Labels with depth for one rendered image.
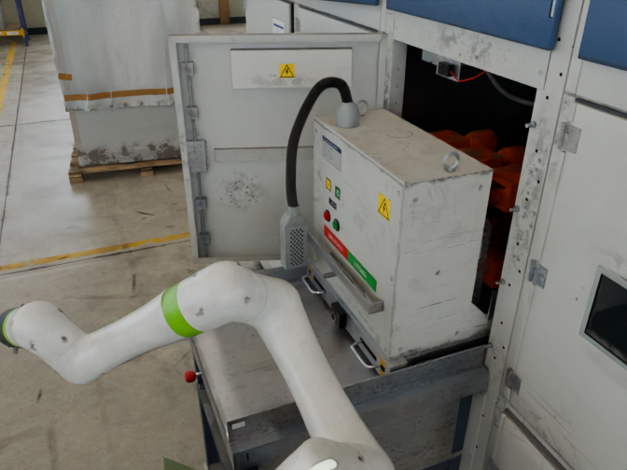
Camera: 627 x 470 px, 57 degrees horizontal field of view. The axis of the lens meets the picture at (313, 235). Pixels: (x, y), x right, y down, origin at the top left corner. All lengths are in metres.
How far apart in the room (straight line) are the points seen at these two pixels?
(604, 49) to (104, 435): 2.25
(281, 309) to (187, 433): 1.41
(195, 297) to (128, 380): 1.74
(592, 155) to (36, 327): 1.15
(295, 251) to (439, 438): 0.65
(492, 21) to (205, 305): 0.83
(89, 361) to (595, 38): 1.18
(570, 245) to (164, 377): 2.06
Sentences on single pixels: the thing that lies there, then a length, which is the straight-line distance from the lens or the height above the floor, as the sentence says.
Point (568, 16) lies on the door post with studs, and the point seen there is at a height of 1.71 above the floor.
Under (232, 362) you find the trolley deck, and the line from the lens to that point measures 1.55.
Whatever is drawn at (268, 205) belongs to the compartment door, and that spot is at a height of 1.03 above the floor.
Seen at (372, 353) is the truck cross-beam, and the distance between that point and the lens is 1.49.
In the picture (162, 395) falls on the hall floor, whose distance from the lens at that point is 2.74.
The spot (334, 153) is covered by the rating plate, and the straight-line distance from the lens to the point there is 1.49.
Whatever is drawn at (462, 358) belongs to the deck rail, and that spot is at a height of 0.89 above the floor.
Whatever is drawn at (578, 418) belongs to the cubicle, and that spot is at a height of 0.97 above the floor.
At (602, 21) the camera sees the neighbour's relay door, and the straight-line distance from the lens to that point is 1.12.
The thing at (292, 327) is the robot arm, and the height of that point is 1.12.
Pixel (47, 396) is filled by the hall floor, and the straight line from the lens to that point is 2.90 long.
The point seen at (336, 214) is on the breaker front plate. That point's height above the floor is 1.17.
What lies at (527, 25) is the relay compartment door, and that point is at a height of 1.69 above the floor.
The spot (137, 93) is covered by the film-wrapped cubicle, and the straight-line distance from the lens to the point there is 4.84.
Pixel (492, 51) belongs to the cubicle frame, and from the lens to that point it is 1.37.
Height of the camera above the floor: 1.86
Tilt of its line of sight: 29 degrees down
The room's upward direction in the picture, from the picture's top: straight up
